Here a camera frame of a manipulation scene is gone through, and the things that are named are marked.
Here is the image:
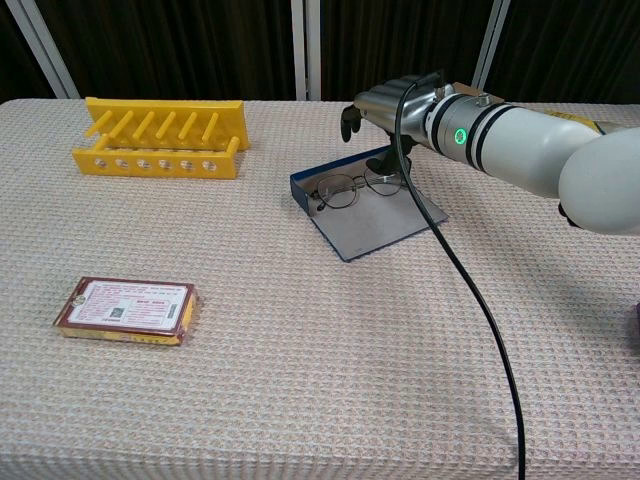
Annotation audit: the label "black cable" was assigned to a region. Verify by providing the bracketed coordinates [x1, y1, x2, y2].
[393, 71, 527, 480]

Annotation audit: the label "upright white frame post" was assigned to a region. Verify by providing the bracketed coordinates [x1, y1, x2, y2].
[290, 0, 323, 101]

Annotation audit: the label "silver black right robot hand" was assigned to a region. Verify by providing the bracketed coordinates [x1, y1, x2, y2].
[341, 69, 445, 176]

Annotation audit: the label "yellow plastic peg rack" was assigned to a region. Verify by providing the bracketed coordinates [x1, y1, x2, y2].
[71, 96, 252, 180]

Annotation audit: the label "beige waffle tablecloth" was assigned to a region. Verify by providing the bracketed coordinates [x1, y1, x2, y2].
[0, 98, 640, 480]

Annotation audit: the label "purple object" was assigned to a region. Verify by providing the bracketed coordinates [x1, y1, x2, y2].
[628, 299, 640, 357]

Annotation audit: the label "thin-framed eyeglasses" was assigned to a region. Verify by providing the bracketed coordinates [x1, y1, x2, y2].
[313, 167, 406, 212]

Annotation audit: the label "yellow snack bag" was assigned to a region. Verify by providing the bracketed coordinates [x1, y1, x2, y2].
[542, 108, 610, 136]

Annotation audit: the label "brown cardboard box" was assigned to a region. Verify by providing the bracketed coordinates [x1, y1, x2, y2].
[451, 82, 506, 107]

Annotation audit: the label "slanted white frame post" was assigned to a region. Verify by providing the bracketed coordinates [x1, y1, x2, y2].
[470, 0, 512, 92]
[3, 0, 81, 100]

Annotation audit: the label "red yellow packaged box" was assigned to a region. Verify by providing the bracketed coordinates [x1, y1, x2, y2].
[52, 276, 204, 347]

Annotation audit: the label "dark curtain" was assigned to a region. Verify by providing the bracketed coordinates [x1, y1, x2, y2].
[0, 0, 640, 104]

